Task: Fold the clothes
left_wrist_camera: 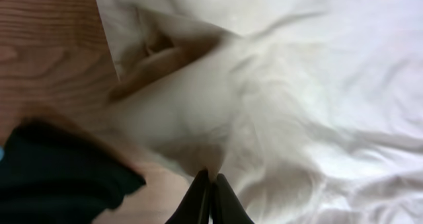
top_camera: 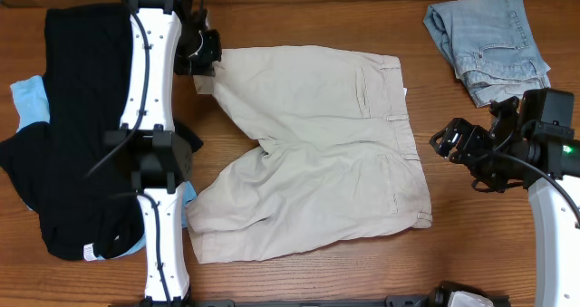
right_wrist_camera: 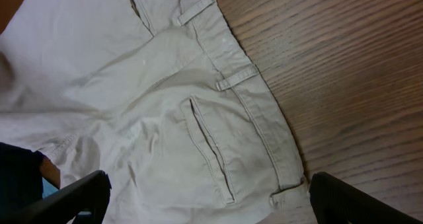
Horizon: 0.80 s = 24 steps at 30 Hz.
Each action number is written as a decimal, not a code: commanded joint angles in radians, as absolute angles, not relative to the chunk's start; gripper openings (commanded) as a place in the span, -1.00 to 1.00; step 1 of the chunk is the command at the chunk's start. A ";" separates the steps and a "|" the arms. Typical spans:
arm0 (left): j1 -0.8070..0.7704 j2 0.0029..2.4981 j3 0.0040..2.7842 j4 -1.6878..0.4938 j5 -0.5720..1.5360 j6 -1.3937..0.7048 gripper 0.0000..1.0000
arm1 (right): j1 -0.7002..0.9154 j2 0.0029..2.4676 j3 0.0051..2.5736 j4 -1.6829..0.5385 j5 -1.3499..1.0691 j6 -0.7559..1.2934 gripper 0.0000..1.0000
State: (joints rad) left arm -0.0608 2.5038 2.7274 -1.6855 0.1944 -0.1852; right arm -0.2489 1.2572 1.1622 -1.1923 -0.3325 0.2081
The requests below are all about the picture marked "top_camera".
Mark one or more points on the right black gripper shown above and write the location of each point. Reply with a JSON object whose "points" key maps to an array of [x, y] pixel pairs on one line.
{"points": [[473, 137]]}

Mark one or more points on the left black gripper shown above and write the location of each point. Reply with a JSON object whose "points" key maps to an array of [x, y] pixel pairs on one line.
{"points": [[199, 58]]}

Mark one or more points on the beige khaki shorts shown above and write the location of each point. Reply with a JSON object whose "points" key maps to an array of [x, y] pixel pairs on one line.
{"points": [[335, 157]]}

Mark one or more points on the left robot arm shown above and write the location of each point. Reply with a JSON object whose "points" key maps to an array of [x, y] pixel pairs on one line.
{"points": [[169, 37]]}

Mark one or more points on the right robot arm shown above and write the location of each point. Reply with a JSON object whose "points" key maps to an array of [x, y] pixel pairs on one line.
{"points": [[531, 144]]}

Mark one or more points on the folded light blue jeans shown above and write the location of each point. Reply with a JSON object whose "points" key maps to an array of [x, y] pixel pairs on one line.
{"points": [[490, 45]]}

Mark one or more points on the light blue garment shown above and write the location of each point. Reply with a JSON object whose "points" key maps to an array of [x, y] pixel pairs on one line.
{"points": [[32, 105]]}

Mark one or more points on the black t-shirt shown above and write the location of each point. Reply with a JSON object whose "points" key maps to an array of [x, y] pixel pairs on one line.
{"points": [[59, 168]]}

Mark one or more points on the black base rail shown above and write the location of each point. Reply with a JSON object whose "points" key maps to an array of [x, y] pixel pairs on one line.
{"points": [[390, 301]]}

